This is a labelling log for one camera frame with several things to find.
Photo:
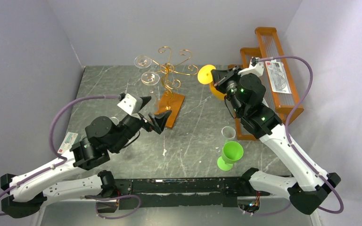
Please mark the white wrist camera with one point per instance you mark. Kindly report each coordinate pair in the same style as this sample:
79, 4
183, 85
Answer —
256, 67
130, 104

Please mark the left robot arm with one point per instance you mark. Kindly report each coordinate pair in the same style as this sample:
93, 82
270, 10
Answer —
25, 194

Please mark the small blue white packet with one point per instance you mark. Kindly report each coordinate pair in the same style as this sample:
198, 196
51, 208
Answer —
70, 139

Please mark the gold wire wine glass rack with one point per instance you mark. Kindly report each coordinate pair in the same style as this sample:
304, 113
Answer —
164, 70

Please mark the orange wooden tiered shelf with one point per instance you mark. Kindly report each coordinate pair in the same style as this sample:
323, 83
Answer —
281, 93

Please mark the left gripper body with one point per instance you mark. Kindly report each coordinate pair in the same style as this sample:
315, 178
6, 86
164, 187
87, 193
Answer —
131, 128

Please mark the white packaged item on shelf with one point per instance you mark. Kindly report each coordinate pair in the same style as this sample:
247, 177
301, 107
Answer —
277, 76

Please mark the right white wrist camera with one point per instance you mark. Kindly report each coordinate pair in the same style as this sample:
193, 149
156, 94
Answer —
256, 67

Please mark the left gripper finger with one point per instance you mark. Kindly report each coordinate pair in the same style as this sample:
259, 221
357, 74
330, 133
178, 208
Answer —
158, 121
142, 102

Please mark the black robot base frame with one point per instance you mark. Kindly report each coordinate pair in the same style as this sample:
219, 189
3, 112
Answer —
174, 192

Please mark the orange plastic goblet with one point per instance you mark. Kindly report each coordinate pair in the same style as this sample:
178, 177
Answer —
204, 76

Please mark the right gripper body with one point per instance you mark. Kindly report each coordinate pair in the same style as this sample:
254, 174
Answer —
224, 79

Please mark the green plastic goblet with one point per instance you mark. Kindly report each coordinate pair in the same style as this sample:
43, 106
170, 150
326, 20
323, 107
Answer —
232, 152

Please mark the clear wine glass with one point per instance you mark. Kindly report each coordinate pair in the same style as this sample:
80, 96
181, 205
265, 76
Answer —
114, 120
144, 62
150, 80

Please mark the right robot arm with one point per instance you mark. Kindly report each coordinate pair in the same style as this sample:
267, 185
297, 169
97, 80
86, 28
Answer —
310, 184

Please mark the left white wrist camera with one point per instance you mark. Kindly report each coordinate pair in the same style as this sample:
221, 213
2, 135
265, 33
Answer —
130, 104

